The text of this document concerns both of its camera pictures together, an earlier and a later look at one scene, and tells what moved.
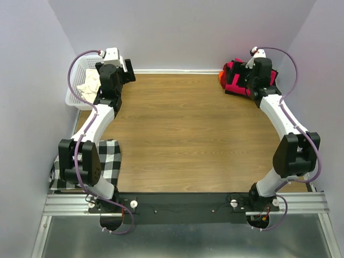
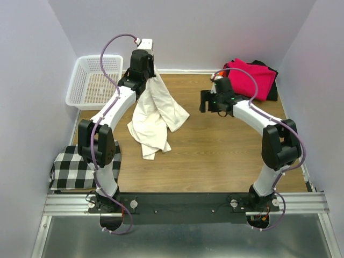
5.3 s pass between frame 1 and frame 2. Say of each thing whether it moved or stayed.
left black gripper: moved
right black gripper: moved
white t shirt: moved
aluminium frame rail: stayed
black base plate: stayed
